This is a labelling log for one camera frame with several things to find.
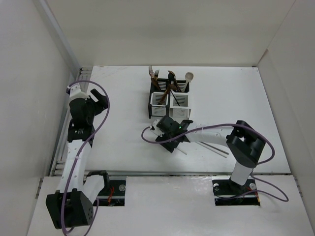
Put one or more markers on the dark brown fork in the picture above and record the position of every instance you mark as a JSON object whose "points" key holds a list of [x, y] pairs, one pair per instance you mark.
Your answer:
{"points": [[155, 83]]}

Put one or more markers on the aluminium rail front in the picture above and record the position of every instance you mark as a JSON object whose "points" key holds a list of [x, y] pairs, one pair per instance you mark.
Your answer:
{"points": [[153, 177]]}

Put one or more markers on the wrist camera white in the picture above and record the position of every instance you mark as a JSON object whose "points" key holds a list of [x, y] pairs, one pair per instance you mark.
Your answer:
{"points": [[154, 128], [75, 92]]}

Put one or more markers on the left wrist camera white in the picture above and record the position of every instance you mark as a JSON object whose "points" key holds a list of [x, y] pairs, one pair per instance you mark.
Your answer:
{"points": [[75, 92]]}

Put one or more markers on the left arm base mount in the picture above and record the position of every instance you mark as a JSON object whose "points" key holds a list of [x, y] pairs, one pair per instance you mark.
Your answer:
{"points": [[113, 193]]}

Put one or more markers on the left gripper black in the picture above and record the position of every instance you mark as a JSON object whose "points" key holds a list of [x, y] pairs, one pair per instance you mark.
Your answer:
{"points": [[100, 105]]}

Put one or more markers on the silver fork green handle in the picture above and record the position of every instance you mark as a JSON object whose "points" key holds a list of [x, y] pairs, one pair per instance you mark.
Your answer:
{"points": [[156, 74]]}

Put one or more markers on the black utensil container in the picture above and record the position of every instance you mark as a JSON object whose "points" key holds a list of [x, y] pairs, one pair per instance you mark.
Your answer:
{"points": [[155, 109]]}

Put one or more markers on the aluminium rail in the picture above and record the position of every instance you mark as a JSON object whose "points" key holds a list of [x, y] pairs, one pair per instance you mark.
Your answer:
{"points": [[153, 177], [60, 149]]}

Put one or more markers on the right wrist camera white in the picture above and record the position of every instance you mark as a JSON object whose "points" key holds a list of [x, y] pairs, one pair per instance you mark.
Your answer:
{"points": [[154, 128]]}

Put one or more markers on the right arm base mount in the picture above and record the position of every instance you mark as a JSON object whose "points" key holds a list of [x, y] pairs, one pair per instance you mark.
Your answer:
{"points": [[228, 193]]}

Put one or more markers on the copper fork long handle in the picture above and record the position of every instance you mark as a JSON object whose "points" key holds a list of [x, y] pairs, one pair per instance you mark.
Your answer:
{"points": [[151, 72]]}

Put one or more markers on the aluminium rail left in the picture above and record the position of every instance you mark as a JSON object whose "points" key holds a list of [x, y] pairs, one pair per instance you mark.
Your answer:
{"points": [[60, 149]]}

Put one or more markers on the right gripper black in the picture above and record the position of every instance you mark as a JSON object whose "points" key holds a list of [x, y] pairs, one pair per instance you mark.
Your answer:
{"points": [[159, 138]]}

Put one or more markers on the black spoon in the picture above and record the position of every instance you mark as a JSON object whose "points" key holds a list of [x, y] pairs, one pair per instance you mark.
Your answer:
{"points": [[170, 78]]}

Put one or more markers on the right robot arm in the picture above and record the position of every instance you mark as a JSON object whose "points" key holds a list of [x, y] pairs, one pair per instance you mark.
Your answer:
{"points": [[244, 144]]}

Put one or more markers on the white utensil container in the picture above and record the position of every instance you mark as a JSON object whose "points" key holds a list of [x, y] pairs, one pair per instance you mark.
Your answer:
{"points": [[184, 111]]}

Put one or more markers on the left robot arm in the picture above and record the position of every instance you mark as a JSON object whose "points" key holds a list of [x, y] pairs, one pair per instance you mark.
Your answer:
{"points": [[72, 203]]}

